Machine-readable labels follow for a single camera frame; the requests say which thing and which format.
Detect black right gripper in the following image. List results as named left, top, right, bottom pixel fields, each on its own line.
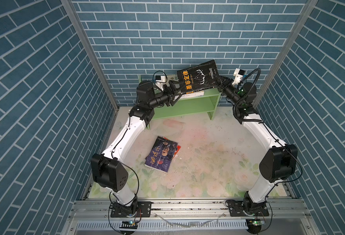
left=213, top=77, right=241, bottom=111

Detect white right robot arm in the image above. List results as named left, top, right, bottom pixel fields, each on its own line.
left=215, top=75, right=298, bottom=216

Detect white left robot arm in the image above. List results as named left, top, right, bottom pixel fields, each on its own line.
left=90, top=80, right=183, bottom=217

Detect white book brown stripes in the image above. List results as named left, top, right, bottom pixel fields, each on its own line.
left=182, top=91, right=205, bottom=99

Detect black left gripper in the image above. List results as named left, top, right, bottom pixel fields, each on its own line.
left=146, top=82, right=184, bottom=110

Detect red manga comic book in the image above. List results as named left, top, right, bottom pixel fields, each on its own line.
left=163, top=137, right=181, bottom=159

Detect metal corner frame post left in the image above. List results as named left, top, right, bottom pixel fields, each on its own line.
left=61, top=0, right=119, bottom=112

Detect metal base rail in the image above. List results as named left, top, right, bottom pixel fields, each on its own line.
left=63, top=198, right=318, bottom=235

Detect black book yellow text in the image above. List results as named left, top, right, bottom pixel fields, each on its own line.
left=176, top=60, right=219, bottom=95

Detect purple book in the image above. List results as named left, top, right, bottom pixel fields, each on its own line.
left=145, top=136, right=178, bottom=173

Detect metal corner frame post right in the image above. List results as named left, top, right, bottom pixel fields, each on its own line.
left=253, top=0, right=318, bottom=108

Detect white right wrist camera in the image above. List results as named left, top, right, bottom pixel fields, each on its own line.
left=232, top=68, right=245, bottom=85

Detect metal corner frame post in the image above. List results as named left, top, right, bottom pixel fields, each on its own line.
left=61, top=0, right=119, bottom=112
left=253, top=0, right=318, bottom=108

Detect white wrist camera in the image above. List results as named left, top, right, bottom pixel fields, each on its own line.
left=232, top=68, right=245, bottom=85
left=155, top=75, right=167, bottom=91

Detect green shelf rack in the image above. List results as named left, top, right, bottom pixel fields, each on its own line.
left=132, top=80, right=220, bottom=127

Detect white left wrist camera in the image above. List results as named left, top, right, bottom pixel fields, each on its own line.
left=155, top=75, right=167, bottom=91

